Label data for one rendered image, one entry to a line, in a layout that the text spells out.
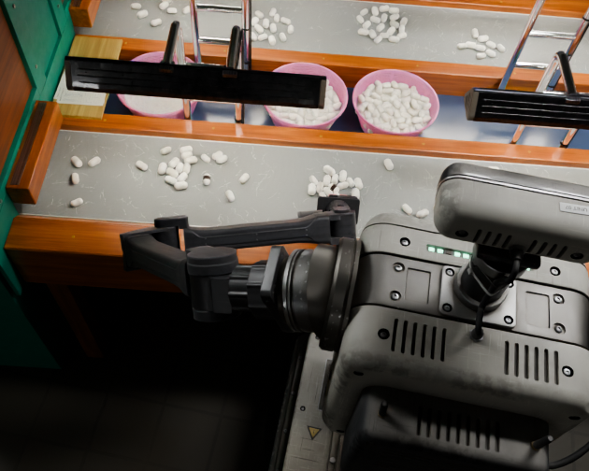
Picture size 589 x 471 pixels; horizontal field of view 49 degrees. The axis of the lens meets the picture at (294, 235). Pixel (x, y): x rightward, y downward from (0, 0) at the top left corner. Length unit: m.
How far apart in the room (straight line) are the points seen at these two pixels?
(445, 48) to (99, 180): 1.20
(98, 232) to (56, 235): 0.11
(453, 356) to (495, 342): 0.06
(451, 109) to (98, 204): 1.14
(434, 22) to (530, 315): 1.62
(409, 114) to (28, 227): 1.15
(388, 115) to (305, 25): 0.46
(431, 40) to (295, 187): 0.78
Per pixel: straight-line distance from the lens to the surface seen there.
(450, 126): 2.15
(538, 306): 0.93
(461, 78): 2.20
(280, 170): 1.86
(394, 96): 2.10
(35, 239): 1.78
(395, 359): 0.83
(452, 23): 2.41
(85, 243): 1.74
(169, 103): 2.06
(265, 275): 0.90
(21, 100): 1.90
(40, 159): 1.83
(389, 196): 1.85
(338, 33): 2.28
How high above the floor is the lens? 2.21
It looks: 58 degrees down
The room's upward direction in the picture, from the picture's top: 6 degrees clockwise
